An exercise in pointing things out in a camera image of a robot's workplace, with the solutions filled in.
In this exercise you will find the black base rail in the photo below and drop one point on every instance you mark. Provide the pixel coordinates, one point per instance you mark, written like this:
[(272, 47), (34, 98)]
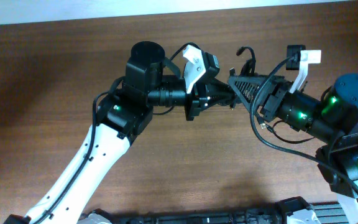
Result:
[(291, 210)]

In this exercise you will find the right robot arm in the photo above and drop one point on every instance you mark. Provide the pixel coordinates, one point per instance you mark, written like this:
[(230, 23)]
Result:
[(332, 119)]

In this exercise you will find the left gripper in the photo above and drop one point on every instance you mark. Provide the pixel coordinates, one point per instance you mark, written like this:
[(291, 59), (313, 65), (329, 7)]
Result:
[(198, 98)]

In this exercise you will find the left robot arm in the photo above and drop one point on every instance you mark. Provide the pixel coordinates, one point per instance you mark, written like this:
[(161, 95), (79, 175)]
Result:
[(120, 115)]

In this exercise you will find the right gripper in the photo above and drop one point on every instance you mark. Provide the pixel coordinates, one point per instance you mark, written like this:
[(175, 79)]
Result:
[(270, 100)]

